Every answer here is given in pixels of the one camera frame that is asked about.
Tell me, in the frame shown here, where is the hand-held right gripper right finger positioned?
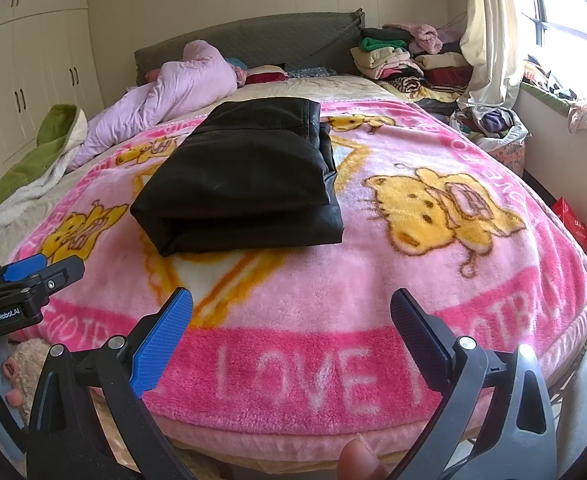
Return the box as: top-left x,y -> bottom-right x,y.
388,287 -> 557,480

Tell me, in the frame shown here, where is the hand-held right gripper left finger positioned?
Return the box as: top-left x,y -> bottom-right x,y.
26,287 -> 194,480

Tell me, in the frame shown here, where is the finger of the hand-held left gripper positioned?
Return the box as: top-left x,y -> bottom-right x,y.
0,254 -> 48,293
21,255 -> 86,311

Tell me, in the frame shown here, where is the black leather jacket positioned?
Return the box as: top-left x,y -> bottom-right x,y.
130,99 -> 345,258

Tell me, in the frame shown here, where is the bag of clothes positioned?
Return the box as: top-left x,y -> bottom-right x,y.
448,105 -> 530,176

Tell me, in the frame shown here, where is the stack of folded clothes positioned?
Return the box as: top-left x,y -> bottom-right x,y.
349,22 -> 474,106

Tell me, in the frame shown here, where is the person's right hand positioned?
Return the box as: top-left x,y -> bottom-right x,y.
337,432 -> 389,480

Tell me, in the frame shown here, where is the beige plush toy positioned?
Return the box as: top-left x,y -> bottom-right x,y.
1,337 -> 52,426

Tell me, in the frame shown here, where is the pink printed blanket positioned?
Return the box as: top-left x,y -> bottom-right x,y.
11,99 -> 587,461

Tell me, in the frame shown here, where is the green fleece blanket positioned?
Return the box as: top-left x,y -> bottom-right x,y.
0,104 -> 89,253

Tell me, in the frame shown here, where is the red box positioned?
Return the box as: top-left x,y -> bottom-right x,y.
553,196 -> 587,256

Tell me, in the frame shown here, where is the cream wardrobe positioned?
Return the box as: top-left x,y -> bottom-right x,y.
0,0 -> 105,176

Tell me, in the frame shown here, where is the lilac puffy jacket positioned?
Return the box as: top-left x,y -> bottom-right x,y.
66,40 -> 248,171

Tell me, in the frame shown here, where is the bed with beige sheet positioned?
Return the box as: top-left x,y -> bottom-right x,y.
0,72 -> 454,271

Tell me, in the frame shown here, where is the blue patterned cloth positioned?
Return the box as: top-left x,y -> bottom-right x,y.
286,65 -> 337,80

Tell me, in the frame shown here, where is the red pillow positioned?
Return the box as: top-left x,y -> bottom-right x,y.
246,65 -> 289,86

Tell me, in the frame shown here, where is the cream curtain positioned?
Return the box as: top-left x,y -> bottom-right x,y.
456,0 -> 534,111

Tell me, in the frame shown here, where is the grey padded headboard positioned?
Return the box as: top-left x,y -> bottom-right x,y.
134,8 -> 365,86

